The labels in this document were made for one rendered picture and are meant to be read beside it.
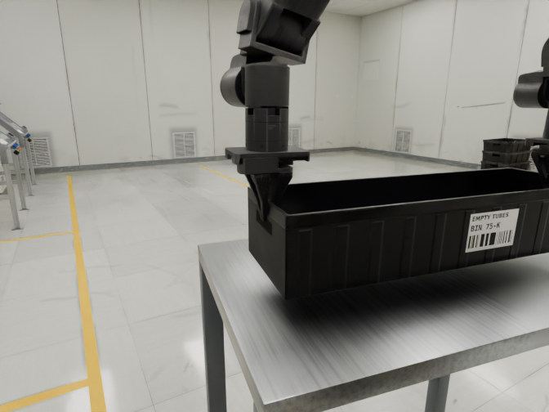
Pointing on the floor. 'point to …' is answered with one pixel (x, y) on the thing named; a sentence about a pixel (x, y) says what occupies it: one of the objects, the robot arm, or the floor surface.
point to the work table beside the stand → (363, 330)
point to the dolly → (506, 154)
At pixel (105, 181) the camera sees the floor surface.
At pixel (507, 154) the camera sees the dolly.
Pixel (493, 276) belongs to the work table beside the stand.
